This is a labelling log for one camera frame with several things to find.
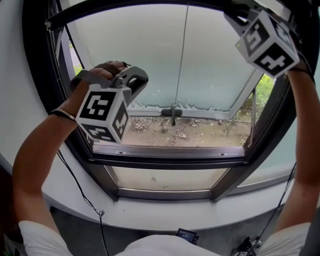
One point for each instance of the large frosted glass pane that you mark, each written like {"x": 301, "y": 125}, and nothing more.
{"x": 270, "y": 170}

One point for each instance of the black window frame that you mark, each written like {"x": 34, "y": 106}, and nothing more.
{"x": 162, "y": 160}

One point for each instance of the person's right forearm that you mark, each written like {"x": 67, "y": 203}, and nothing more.
{"x": 300, "y": 125}

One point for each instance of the person's left hand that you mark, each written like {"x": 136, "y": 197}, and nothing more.
{"x": 107, "y": 68}

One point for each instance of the clear low window pane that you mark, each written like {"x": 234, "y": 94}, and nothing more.
{"x": 170, "y": 178}

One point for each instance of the small black screen device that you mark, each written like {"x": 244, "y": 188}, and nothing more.
{"x": 186, "y": 235}

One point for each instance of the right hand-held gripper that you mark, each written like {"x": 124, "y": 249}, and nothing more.
{"x": 267, "y": 42}

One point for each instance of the black wrist band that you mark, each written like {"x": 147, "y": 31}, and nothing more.
{"x": 300, "y": 71}
{"x": 63, "y": 113}

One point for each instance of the person's left forearm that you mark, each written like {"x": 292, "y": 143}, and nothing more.
{"x": 37, "y": 155}

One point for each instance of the frosted awning window sash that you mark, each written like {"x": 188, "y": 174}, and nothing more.
{"x": 150, "y": 62}

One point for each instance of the person in white shirt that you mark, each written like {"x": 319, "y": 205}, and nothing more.
{"x": 162, "y": 247}

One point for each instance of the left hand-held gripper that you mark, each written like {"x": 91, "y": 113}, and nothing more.
{"x": 100, "y": 110}

